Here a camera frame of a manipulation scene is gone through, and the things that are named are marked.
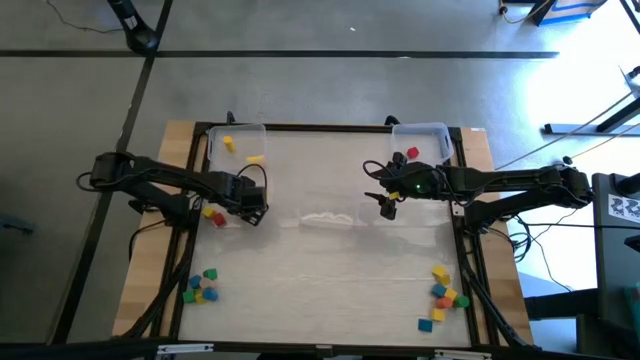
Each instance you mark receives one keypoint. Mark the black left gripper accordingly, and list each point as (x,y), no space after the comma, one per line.
(245,195)

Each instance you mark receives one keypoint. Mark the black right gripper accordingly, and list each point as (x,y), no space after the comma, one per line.
(415,180)

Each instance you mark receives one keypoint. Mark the yellow wooden cube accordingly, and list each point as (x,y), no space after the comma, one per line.
(445,280)
(438,314)
(450,294)
(209,212)

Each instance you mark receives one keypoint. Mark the long yellow wooden block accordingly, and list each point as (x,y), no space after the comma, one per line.
(229,144)
(255,159)

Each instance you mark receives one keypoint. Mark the beige wooden block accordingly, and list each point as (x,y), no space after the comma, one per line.
(206,283)

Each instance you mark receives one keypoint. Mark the blue wooden cylinder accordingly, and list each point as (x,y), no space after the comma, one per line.
(211,294)

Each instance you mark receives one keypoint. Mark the small yellow wooden block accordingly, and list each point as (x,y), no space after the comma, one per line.
(199,297)

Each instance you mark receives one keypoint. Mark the green wooden cube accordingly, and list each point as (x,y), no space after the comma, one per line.
(189,296)

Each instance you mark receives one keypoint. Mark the blue wooden block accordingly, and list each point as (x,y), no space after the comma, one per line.
(425,325)

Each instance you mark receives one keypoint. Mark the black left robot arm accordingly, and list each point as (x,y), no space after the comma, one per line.
(150,172)

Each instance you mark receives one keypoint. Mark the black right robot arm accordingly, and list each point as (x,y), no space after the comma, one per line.
(500,176)

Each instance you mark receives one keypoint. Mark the black clamp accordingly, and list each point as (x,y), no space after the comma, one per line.
(391,120)
(230,117)

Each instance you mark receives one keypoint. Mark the black floor strip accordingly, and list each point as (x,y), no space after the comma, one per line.
(125,130)
(300,53)

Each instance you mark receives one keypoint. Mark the black desk foot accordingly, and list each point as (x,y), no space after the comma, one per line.
(575,129)

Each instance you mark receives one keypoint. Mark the black stand foot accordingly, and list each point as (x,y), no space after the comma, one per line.
(137,32)

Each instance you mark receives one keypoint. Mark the black cabinet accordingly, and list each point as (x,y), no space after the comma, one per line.
(610,260)

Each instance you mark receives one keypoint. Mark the white printed label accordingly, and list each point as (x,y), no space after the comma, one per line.
(622,207)

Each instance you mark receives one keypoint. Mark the blue box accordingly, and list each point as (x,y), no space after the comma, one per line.
(570,10)

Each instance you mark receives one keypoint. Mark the black table frame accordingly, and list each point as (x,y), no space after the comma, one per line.
(325,128)

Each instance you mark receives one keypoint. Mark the silver metal bracket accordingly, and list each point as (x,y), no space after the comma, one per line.
(462,355)
(185,348)

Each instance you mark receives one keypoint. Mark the black frame rail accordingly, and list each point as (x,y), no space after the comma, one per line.
(100,350)

